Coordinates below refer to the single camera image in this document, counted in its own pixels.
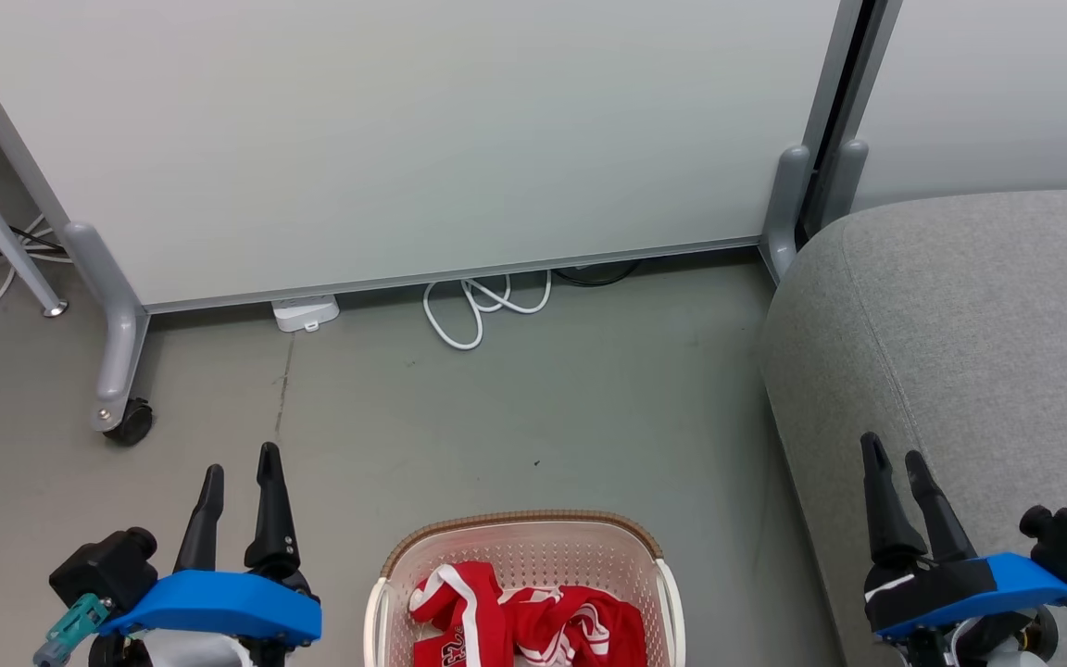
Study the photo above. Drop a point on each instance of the grey fabric sofa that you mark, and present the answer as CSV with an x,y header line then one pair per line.
x,y
978,324

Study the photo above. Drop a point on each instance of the white perforated laundry basket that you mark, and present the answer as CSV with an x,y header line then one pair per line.
x,y
533,547

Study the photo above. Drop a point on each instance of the red garment with white hem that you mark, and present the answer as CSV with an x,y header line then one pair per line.
x,y
464,616

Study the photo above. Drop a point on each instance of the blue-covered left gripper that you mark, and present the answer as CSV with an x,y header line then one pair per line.
x,y
219,607

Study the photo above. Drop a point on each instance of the black caster wheel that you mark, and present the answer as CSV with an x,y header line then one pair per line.
x,y
132,421

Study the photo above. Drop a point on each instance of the red garment with striped trim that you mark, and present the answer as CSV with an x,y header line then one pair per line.
x,y
580,630

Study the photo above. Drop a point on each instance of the wide white partition panel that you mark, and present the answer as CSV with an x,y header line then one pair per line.
x,y
404,139

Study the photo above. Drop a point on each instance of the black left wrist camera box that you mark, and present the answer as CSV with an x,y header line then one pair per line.
x,y
103,567

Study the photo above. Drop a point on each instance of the narrow white partition panel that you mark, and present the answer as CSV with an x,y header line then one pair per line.
x,y
1006,93

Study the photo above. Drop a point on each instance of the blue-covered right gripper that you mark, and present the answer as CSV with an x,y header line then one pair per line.
x,y
960,593

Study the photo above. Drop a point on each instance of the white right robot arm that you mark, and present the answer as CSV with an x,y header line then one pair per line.
x,y
1015,656

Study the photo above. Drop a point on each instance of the white power adapter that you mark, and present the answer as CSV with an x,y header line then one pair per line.
x,y
305,312

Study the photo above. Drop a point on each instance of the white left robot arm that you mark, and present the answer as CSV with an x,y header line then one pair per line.
x,y
195,656

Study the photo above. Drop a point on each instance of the grey metal table leg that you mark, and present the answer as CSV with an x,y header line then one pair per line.
x,y
6,236

